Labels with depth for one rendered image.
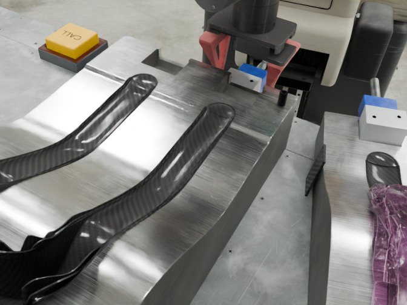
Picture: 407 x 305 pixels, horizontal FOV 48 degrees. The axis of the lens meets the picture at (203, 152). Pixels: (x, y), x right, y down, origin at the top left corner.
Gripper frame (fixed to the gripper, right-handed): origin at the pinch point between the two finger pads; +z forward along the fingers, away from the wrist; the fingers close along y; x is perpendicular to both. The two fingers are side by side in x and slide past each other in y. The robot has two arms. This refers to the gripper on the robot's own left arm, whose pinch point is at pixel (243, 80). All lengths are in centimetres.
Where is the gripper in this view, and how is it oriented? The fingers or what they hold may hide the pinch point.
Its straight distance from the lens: 65.9
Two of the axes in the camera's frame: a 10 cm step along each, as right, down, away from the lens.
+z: -0.6, 7.0, 7.1
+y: 8.7, 3.8, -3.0
